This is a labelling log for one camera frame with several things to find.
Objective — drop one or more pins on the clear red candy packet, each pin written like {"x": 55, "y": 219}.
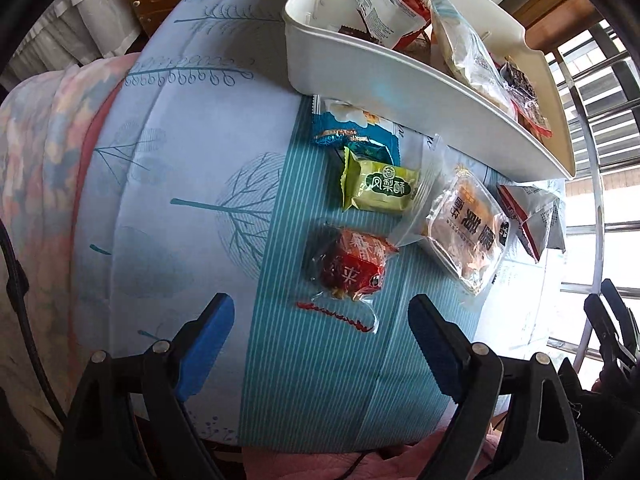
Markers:
{"x": 350, "y": 265}

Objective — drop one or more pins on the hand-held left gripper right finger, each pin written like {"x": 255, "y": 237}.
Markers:
{"x": 440, "y": 360}

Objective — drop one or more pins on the floral blanket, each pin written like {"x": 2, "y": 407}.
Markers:
{"x": 40, "y": 160}

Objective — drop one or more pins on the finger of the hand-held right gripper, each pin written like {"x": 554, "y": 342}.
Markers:
{"x": 620, "y": 315}
{"x": 602, "y": 327}

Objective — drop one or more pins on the blue snack packet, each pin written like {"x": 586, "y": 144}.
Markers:
{"x": 345, "y": 120}

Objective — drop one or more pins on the white lace furniture cover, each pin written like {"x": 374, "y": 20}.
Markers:
{"x": 100, "y": 35}

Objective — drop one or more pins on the clear orange cake packet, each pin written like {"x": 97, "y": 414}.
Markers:
{"x": 465, "y": 230}

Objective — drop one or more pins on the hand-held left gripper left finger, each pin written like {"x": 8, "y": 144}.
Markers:
{"x": 210, "y": 345}

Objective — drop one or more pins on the tree print tablecloth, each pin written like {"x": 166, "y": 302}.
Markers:
{"x": 200, "y": 110}

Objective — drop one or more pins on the teal striped mat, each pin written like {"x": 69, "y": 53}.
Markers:
{"x": 310, "y": 385}

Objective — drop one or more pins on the pink cloth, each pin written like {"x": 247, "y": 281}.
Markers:
{"x": 310, "y": 465}

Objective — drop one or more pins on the small white red sachet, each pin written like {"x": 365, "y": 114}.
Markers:
{"x": 380, "y": 7}

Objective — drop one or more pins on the white plastic bin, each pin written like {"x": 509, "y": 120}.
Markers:
{"x": 340, "y": 55}

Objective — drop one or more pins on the metal window grille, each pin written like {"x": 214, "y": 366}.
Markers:
{"x": 595, "y": 185}

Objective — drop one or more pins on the wooden window frame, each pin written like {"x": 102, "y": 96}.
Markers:
{"x": 550, "y": 15}

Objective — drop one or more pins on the white red snack packet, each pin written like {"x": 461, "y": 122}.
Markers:
{"x": 530, "y": 210}

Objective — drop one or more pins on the clear red dates packet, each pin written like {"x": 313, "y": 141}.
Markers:
{"x": 532, "y": 120}

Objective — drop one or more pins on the cream cracker packet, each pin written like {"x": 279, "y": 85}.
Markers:
{"x": 465, "y": 55}

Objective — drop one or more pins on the dark snack packet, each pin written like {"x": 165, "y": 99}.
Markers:
{"x": 520, "y": 82}

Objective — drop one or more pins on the green pastry packet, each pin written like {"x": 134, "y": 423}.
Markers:
{"x": 380, "y": 187}

